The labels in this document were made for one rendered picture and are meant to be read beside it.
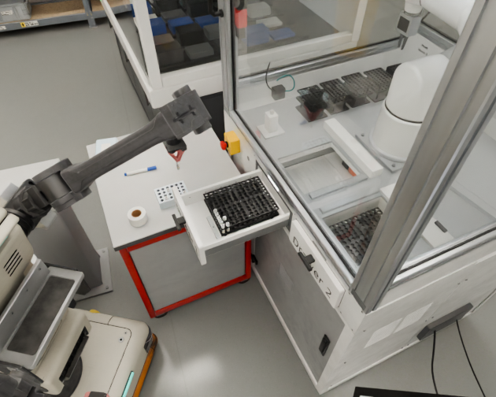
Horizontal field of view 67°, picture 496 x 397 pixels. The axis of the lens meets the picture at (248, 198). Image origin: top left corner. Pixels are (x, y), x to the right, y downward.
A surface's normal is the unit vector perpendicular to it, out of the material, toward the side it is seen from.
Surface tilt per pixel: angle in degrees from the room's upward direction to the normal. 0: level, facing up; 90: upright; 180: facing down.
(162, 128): 64
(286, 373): 0
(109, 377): 0
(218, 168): 0
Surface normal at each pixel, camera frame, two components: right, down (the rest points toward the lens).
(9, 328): 0.98, 0.14
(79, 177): -0.15, 0.39
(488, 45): -0.91, 0.32
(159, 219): 0.00, -0.65
